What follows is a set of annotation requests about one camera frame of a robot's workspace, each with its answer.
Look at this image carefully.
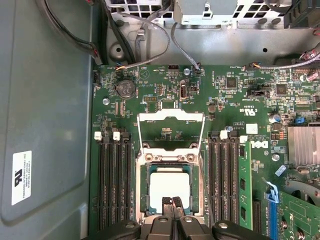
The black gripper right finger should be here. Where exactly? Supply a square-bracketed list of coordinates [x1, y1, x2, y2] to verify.
[172, 196, 266, 240]

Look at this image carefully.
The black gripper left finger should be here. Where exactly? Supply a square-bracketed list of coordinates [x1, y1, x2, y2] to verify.
[93, 196, 174, 240]

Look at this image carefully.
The metal locking lever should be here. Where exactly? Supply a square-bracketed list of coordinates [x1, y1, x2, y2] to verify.
[203, 189, 215, 224]

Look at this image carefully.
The silver CPU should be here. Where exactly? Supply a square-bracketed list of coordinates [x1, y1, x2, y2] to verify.
[146, 163, 193, 216]

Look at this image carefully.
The metal socket cover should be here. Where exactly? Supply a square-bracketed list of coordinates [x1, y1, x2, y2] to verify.
[136, 108, 206, 155]

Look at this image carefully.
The black expansion slot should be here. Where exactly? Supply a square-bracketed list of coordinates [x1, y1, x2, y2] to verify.
[252, 199, 263, 235]

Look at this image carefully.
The blue expansion slot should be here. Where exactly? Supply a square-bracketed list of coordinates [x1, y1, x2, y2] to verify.
[262, 177, 280, 240]

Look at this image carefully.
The green RAM stick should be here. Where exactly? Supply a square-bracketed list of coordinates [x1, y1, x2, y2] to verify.
[238, 136, 254, 231]

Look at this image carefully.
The black graphics card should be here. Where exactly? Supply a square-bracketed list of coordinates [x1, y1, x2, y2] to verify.
[278, 189, 320, 240]

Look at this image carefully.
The white board sticker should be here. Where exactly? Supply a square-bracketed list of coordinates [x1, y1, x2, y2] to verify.
[245, 123, 259, 135]

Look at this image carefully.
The green motherboard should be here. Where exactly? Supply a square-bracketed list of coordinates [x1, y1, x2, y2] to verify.
[88, 63, 320, 240]

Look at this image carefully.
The silver USB port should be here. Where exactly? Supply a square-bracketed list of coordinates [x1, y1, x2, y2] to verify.
[179, 83, 188, 101]

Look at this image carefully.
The silver chipset heatsink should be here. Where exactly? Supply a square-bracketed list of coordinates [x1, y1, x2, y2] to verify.
[286, 126, 320, 166]

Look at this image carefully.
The white case label sticker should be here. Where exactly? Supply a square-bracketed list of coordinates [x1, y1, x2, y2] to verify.
[11, 149, 33, 207]

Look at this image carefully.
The round coin cell battery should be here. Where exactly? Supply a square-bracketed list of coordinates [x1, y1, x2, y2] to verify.
[114, 79, 137, 99]

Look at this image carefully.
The black PC case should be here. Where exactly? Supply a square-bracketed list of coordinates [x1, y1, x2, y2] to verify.
[0, 0, 320, 240]

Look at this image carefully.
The metal drive cage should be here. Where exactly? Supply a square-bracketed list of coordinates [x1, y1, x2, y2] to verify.
[104, 0, 320, 32]

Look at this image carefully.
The grey ribbon cable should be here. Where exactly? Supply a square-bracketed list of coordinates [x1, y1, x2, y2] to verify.
[109, 8, 172, 72]

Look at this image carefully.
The thin grey wire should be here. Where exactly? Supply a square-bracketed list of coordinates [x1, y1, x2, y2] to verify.
[170, 21, 203, 75]
[243, 51, 320, 72]

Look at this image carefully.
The thin black cable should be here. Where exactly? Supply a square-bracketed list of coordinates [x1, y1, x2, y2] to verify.
[106, 9, 138, 65]

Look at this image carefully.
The thick black cable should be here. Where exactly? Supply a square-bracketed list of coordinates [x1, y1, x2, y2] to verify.
[34, 0, 104, 66]

